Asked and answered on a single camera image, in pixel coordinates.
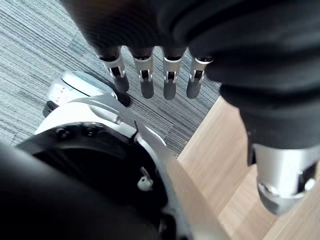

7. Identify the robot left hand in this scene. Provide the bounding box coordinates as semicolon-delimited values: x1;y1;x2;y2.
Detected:
60;0;320;216

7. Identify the light wood cabinet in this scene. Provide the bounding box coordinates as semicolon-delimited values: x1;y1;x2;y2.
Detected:
166;96;320;240

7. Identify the silver robot leg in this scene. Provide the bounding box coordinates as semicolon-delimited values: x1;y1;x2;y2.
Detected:
0;71;198;240

